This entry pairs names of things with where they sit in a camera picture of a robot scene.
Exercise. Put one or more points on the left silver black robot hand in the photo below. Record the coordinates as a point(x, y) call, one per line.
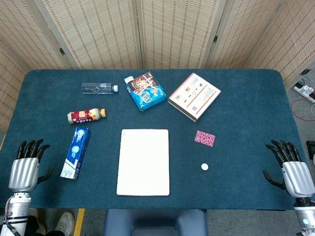
point(23, 172)

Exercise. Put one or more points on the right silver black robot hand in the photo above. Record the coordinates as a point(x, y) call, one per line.
point(297, 177)

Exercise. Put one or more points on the white round magnet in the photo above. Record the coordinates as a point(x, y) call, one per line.
point(204, 167)

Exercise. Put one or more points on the pink patterned packet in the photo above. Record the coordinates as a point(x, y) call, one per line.
point(205, 138)

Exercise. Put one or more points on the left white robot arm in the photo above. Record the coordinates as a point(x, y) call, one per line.
point(16, 211)

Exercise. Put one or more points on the white rectangular board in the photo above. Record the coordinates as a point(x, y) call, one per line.
point(144, 162)

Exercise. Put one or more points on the black device on floor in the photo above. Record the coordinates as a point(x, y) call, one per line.
point(310, 148)

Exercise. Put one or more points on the white sneaker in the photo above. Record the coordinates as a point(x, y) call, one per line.
point(39, 220)
point(65, 221)

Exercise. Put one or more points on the teal tablecloth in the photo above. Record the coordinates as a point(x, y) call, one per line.
point(246, 159)

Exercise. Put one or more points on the blue toothpaste box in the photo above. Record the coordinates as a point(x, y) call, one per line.
point(76, 152)

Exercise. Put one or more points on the red Costa coffee bottle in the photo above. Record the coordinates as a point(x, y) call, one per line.
point(85, 116)

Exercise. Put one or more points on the white power strip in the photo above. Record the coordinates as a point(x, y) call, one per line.
point(305, 90)

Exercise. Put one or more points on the clear plastic water bottle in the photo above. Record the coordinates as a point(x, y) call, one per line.
point(97, 88)

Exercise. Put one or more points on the white orange cardboard box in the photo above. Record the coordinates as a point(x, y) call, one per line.
point(194, 96)

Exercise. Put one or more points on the dark blue seat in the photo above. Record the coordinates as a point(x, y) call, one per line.
point(155, 222)

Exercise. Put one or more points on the blue brown snack bag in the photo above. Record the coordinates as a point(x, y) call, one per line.
point(145, 92)

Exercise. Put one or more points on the woven bamboo folding screen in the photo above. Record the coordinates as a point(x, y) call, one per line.
point(157, 32)

